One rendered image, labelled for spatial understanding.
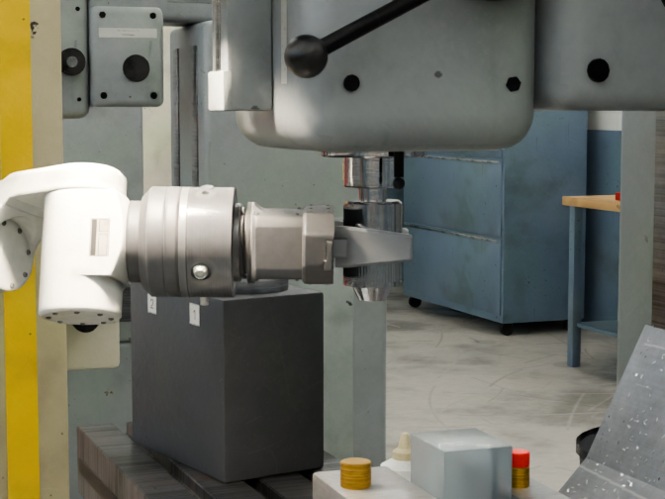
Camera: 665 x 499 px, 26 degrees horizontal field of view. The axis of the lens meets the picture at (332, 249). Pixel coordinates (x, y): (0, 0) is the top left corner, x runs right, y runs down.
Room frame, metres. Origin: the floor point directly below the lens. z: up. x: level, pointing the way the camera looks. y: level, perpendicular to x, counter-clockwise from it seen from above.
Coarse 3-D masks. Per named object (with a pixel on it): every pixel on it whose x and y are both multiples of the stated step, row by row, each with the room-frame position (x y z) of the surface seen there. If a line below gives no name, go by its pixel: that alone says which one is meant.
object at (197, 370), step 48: (240, 288) 1.45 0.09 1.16; (288, 288) 1.50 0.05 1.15; (144, 336) 1.57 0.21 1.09; (192, 336) 1.47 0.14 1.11; (240, 336) 1.43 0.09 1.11; (288, 336) 1.46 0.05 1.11; (144, 384) 1.57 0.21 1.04; (192, 384) 1.47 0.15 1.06; (240, 384) 1.43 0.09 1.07; (288, 384) 1.46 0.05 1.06; (144, 432) 1.57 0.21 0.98; (192, 432) 1.47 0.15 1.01; (240, 432) 1.43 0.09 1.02; (288, 432) 1.46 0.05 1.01
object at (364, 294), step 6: (354, 288) 1.14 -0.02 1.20; (360, 288) 1.13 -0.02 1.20; (366, 288) 1.13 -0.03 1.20; (372, 288) 1.13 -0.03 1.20; (378, 288) 1.13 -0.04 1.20; (384, 288) 1.13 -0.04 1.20; (390, 288) 1.14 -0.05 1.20; (360, 294) 1.14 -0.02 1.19; (366, 294) 1.13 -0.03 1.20; (372, 294) 1.13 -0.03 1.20; (378, 294) 1.13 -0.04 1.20; (384, 294) 1.14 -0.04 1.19; (366, 300) 1.14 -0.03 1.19; (372, 300) 1.13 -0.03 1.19; (378, 300) 1.13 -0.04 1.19
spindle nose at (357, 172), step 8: (344, 160) 1.14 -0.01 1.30; (352, 160) 1.13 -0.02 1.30; (360, 160) 1.12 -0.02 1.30; (368, 160) 1.12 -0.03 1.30; (376, 160) 1.12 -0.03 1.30; (384, 160) 1.12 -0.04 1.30; (392, 160) 1.13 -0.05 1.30; (344, 168) 1.14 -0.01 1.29; (352, 168) 1.13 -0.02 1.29; (360, 168) 1.12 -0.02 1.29; (368, 168) 1.12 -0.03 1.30; (376, 168) 1.12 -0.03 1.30; (384, 168) 1.12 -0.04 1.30; (392, 168) 1.13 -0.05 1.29; (344, 176) 1.14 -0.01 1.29; (352, 176) 1.13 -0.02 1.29; (360, 176) 1.12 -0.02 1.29; (368, 176) 1.12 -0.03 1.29; (376, 176) 1.12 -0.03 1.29; (384, 176) 1.12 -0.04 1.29; (392, 176) 1.13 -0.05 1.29; (344, 184) 1.14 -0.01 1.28; (352, 184) 1.13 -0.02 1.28; (360, 184) 1.12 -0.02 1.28; (368, 184) 1.12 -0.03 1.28; (376, 184) 1.12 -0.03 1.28; (384, 184) 1.12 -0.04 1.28
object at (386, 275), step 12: (348, 216) 1.13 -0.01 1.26; (360, 216) 1.12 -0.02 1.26; (372, 216) 1.12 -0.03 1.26; (384, 216) 1.12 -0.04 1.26; (396, 216) 1.13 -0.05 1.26; (372, 228) 1.12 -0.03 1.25; (384, 228) 1.12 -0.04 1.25; (396, 228) 1.13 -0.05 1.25; (384, 264) 1.12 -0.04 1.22; (396, 264) 1.13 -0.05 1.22; (348, 276) 1.13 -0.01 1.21; (360, 276) 1.12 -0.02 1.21; (372, 276) 1.12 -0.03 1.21; (384, 276) 1.12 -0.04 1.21; (396, 276) 1.13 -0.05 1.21
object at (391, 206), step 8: (352, 200) 1.14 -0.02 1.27; (392, 200) 1.14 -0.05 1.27; (344, 208) 1.14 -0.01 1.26; (352, 208) 1.13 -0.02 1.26; (360, 208) 1.12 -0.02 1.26; (368, 208) 1.12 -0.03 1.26; (376, 208) 1.12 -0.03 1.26; (384, 208) 1.12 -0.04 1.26; (392, 208) 1.13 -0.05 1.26; (400, 208) 1.14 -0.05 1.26
